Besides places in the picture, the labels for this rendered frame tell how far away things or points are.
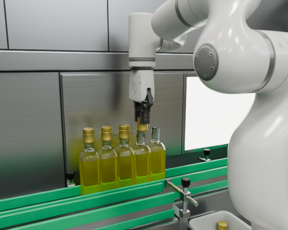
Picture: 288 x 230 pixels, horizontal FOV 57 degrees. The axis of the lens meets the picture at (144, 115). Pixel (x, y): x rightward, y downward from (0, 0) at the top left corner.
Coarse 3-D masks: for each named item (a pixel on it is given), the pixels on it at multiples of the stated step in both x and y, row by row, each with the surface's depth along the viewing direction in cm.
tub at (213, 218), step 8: (208, 216) 91; (216, 216) 93; (224, 216) 94; (232, 216) 91; (192, 224) 88; (200, 224) 90; (208, 224) 92; (216, 224) 93; (232, 224) 91; (240, 224) 88
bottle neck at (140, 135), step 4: (136, 132) 88; (140, 132) 87; (144, 132) 88; (136, 136) 89; (140, 136) 87; (144, 136) 88; (136, 140) 89; (140, 140) 88; (144, 140) 89; (140, 144) 88
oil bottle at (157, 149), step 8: (152, 144) 90; (160, 144) 90; (152, 152) 89; (160, 152) 90; (152, 160) 90; (160, 160) 91; (152, 168) 90; (160, 168) 92; (152, 176) 91; (160, 176) 92
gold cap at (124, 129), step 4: (124, 124) 87; (120, 128) 85; (124, 128) 84; (128, 128) 85; (120, 132) 85; (124, 132) 84; (128, 132) 85; (120, 136) 85; (124, 136) 85; (128, 136) 86
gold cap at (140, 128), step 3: (138, 117) 86; (138, 120) 85; (138, 123) 85; (138, 126) 86; (141, 126) 85; (144, 126) 85; (147, 126) 86; (138, 129) 86; (141, 129) 85; (144, 129) 85; (147, 129) 86
